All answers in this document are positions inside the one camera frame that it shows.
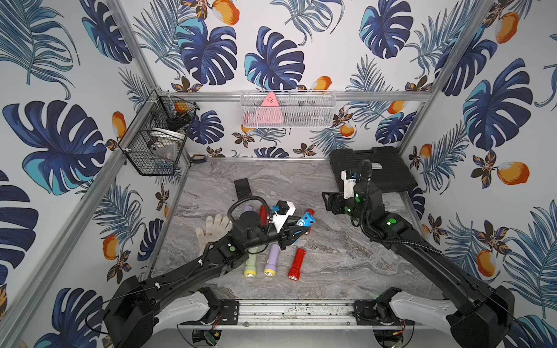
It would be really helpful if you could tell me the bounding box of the purple flashlight front row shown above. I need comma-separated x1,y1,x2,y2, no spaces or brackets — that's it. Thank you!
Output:
264,244,281,277

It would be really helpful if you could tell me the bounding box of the red flashlight front row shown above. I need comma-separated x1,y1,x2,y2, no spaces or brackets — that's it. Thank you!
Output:
288,248,306,281

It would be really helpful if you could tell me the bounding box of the green flashlight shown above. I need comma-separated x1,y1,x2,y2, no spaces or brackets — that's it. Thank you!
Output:
244,254,257,278

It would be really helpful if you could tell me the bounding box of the blue flashlight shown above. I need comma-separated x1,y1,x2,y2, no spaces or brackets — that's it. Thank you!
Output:
290,210,316,243

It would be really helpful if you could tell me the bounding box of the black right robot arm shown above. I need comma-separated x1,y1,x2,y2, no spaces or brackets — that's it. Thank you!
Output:
322,192,515,347

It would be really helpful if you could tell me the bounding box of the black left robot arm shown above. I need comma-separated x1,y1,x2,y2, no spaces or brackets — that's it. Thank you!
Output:
103,211,309,347

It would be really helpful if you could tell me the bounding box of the small black box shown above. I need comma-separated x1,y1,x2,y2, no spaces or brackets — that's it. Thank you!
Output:
234,178,252,200

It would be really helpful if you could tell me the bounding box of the large black tool case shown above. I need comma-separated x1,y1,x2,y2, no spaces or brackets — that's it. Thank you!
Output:
329,146,417,193

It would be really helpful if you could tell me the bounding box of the white work glove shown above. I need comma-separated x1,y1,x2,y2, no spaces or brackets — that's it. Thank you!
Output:
195,214,233,252

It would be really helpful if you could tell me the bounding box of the pink triangle item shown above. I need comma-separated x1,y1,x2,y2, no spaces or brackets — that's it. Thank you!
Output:
255,91,284,126

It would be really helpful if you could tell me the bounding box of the black tape roll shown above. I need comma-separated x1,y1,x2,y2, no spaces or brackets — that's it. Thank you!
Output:
190,154,207,164

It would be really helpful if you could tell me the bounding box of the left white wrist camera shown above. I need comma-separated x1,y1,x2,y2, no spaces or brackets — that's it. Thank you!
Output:
269,200,295,232

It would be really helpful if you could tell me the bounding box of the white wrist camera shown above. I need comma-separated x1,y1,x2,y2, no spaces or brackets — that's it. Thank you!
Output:
269,200,295,232
340,170,357,200

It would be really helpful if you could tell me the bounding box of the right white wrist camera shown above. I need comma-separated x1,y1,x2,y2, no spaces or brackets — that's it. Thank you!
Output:
340,170,357,200

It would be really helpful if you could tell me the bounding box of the right black corrugated cable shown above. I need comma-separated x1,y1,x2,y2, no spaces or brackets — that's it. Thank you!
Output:
355,158,374,214

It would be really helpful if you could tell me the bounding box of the black corrugated cable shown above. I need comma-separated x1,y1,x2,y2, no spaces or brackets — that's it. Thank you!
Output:
355,158,374,214
227,195,271,227

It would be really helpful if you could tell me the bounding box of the left black corrugated cable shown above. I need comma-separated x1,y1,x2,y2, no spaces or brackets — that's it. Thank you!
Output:
227,195,271,227

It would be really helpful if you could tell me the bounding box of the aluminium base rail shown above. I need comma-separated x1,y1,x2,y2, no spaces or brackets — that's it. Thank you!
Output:
117,298,477,330

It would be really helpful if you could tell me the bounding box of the clear mesh wall tray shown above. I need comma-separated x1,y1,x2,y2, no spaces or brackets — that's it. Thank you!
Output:
239,91,337,128

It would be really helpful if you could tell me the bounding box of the black wire basket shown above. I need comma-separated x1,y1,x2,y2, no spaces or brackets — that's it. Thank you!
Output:
117,90,200,177

